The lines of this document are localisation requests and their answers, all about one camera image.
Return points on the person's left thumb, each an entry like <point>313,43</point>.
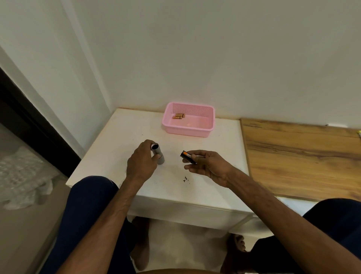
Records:
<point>157,158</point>

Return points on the person's right thumb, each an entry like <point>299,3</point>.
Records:
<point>200,153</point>

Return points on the person's left leg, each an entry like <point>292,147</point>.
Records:
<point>84,203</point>

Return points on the person's right forearm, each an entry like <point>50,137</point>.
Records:
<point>282,225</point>

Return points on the black door frame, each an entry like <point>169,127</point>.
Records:
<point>33,127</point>

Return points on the clear bubble wrap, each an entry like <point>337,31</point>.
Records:
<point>22,177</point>

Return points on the small black scraps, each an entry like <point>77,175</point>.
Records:
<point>186,179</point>

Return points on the grey flashlight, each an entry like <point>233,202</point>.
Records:
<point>157,150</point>

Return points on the person's left hand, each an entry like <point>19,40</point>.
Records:
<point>139,163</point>

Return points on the wooden board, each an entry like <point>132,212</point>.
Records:
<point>299,158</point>

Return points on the person's right leg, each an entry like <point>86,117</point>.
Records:
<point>335,220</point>

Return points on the pink plastic basket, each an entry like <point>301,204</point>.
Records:
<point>194,125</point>

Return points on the person's leg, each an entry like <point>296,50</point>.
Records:
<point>335,220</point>
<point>84,203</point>

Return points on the black battery holder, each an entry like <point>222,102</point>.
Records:
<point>186,155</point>

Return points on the person's left forearm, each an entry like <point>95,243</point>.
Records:
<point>96,231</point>

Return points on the white table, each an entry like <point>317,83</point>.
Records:
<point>121,132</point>

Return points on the person's right hand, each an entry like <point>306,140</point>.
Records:
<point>213,166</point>

